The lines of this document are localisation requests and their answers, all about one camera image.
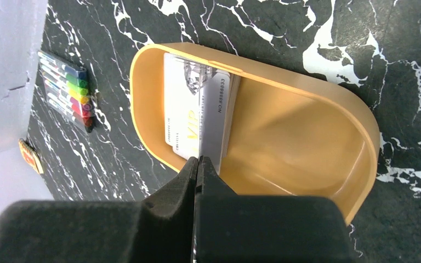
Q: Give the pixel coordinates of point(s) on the yellow oval tray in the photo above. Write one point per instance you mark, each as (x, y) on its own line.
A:
(291, 134)

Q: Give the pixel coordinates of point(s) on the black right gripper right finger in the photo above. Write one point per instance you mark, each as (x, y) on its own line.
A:
(257, 228)

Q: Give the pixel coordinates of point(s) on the white credit card in tray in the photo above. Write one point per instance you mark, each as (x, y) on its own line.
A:
(183, 80)

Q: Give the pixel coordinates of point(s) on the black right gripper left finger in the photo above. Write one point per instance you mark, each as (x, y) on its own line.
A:
(156, 229)

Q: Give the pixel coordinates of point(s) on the pack of coloured markers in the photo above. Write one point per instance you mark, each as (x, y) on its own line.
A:
(67, 90)

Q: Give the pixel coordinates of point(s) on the small orange card box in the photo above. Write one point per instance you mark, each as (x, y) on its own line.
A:
(30, 156)

